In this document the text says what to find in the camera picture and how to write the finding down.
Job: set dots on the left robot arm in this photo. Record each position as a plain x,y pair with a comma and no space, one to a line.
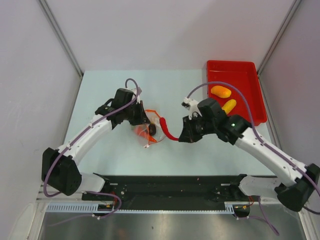
60,166

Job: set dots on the aluminium frame post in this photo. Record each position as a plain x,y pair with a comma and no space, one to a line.
56,28
280,33

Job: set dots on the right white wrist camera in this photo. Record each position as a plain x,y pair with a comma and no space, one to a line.
192,106

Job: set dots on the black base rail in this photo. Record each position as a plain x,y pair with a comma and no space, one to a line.
172,190

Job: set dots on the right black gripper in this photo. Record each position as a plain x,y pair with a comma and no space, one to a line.
188,134

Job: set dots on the yellow fake corn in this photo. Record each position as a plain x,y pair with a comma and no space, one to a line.
229,106

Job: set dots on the orange fake mango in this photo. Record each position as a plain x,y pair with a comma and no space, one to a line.
221,91

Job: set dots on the red fake chili pepper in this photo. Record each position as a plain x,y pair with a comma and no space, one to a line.
164,127

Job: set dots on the dark fake food piece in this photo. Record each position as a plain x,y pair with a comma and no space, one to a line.
152,129

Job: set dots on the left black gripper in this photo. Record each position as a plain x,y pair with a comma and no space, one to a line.
142,118

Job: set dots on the right aluminium frame post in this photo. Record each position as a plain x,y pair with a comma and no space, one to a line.
280,33

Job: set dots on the white cable duct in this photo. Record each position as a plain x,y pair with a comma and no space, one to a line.
103,208

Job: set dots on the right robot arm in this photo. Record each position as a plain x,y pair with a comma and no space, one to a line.
293,183

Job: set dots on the left aluminium frame post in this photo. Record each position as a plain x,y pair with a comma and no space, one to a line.
56,28

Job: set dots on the red plastic bin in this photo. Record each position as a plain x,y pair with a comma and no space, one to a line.
243,76

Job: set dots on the clear zip top bag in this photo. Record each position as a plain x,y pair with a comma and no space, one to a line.
159,136

